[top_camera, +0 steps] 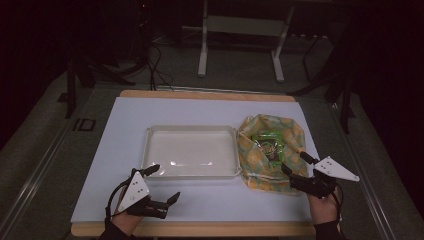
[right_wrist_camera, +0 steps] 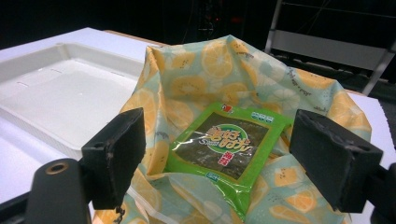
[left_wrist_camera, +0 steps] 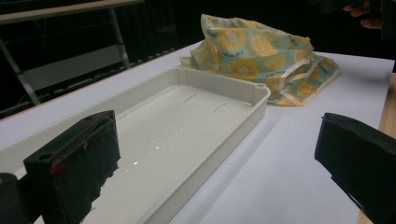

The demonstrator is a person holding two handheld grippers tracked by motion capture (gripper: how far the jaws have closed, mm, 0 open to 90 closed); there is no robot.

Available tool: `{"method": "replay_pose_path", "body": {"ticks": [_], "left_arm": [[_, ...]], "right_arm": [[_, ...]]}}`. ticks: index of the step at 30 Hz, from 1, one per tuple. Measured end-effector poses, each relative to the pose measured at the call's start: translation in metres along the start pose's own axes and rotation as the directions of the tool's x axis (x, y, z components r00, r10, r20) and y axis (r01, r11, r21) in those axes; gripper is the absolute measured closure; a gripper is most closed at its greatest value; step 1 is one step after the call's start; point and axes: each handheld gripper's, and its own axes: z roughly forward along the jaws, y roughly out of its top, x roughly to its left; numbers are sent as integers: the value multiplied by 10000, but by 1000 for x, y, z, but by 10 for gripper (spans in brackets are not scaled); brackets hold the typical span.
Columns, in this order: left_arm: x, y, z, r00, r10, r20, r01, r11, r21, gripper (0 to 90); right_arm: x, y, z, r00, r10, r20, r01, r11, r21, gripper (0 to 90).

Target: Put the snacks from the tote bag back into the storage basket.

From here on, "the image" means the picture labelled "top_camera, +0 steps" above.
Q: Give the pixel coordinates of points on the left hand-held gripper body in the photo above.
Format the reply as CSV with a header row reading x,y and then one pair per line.
x,y
134,192

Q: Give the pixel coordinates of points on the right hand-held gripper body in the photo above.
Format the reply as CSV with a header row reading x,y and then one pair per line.
x,y
333,170

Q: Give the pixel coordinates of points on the yellow patterned cloth bag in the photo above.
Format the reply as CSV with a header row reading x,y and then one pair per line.
x,y
256,160

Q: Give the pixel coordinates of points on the green snack packet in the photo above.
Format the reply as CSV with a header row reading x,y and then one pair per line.
x,y
266,141

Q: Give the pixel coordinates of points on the white plastic tray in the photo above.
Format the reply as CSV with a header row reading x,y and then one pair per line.
x,y
191,150

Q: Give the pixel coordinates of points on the person's left hand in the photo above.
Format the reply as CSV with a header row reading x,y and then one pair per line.
x,y
126,220

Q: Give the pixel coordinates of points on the person's right hand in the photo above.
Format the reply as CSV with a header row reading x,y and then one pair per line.
x,y
321,208

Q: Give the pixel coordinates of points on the wooden table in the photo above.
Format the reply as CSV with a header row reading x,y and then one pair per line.
x,y
200,229

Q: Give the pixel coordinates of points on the black stand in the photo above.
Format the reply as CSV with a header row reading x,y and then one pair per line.
x,y
70,90
345,100

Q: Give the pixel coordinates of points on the white table sheet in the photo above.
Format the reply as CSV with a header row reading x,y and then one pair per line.
x,y
186,110

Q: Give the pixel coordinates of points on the white metal stand frame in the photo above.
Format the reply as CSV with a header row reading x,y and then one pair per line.
x,y
202,50

